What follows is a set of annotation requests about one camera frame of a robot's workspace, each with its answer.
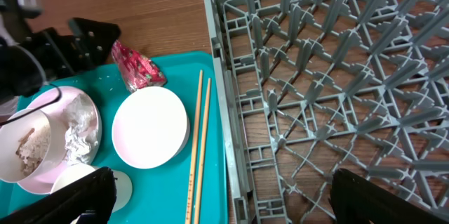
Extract red snack wrapper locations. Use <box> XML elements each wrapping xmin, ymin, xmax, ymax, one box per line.
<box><xmin>110</xmin><ymin>40</ymin><xmax>167</xmax><ymax>93</ymax></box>

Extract large pink plate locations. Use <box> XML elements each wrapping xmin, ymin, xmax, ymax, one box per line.
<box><xmin>16</xmin><ymin>85</ymin><xmax>103</xmax><ymax>195</ymax></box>

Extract foil ball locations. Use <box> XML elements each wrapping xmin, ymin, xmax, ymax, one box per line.
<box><xmin>62</xmin><ymin>93</ymin><xmax>100</xmax><ymax>165</ymax></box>

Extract wooden chopstick left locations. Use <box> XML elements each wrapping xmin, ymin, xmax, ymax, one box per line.
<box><xmin>185</xmin><ymin>70</ymin><xmax>203</xmax><ymax>224</ymax></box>

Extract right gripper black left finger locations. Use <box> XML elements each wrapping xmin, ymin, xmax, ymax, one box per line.
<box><xmin>1</xmin><ymin>166</ymin><xmax>116</xmax><ymax>224</ymax></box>

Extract small pink plate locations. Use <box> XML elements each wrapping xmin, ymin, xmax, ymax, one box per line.
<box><xmin>112</xmin><ymin>86</ymin><xmax>190</xmax><ymax>169</ymax></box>

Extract white paper cup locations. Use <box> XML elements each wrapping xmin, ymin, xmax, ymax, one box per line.
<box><xmin>51</xmin><ymin>164</ymin><xmax>133</xmax><ymax>213</ymax></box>

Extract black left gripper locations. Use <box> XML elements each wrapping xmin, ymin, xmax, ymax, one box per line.
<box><xmin>20</xmin><ymin>18</ymin><xmax>121</xmax><ymax>79</ymax></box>

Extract wooden chopstick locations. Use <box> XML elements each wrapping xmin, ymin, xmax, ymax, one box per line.
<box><xmin>185</xmin><ymin>70</ymin><xmax>203</xmax><ymax>224</ymax></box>
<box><xmin>194</xmin><ymin>78</ymin><xmax>211</xmax><ymax>224</ymax></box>

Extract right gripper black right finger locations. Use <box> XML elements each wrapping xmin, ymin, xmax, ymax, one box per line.
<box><xmin>330</xmin><ymin>169</ymin><xmax>446</xmax><ymax>224</ymax></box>

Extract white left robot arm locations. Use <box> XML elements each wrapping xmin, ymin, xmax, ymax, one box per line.
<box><xmin>1</xmin><ymin>0</ymin><xmax>121</xmax><ymax>116</ymax></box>

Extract rice food scraps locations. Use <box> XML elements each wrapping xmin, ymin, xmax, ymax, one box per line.
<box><xmin>15</xmin><ymin>125</ymin><xmax>51</xmax><ymax>176</ymax></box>

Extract wooden chopstick right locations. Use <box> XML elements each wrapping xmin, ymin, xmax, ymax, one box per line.
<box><xmin>194</xmin><ymin>78</ymin><xmax>211</xmax><ymax>224</ymax></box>

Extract grey dish rack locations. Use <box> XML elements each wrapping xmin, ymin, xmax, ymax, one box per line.
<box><xmin>204</xmin><ymin>0</ymin><xmax>448</xmax><ymax>223</ymax></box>

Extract white bowl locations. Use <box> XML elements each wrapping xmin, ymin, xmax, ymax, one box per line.
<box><xmin>1</xmin><ymin>109</ymin><xmax>67</xmax><ymax>183</ymax></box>

